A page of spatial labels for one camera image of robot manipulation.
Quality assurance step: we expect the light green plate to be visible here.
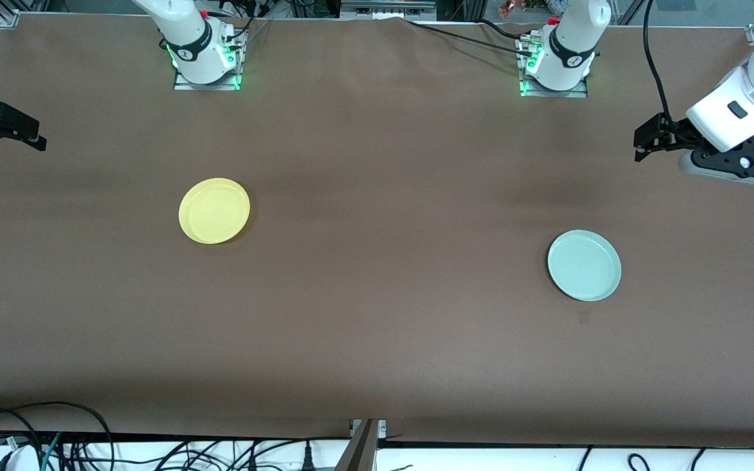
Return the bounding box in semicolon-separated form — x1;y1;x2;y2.
547;229;622;302

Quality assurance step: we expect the yellow plate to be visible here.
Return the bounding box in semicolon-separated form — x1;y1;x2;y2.
178;177;251;245

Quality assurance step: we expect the white power strip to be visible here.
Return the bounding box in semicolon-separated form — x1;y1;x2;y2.
340;0;437;20

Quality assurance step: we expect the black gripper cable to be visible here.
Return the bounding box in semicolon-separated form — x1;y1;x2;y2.
642;0;673;120

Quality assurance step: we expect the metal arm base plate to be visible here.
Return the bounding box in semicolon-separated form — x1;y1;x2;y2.
518;33;590;99
173;36;245;92

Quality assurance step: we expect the short black table cable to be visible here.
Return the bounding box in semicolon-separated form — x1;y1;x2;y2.
478;18;538;41

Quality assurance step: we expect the long black table cable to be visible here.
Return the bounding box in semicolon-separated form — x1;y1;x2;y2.
406;18;535;54

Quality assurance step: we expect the looping black cable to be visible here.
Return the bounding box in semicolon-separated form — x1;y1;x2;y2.
0;401;116;471

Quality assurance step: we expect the teal cable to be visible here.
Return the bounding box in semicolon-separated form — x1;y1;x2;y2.
40;432;63;471

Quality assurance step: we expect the aluminium frame post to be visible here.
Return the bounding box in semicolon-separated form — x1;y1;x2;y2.
333;419;387;471

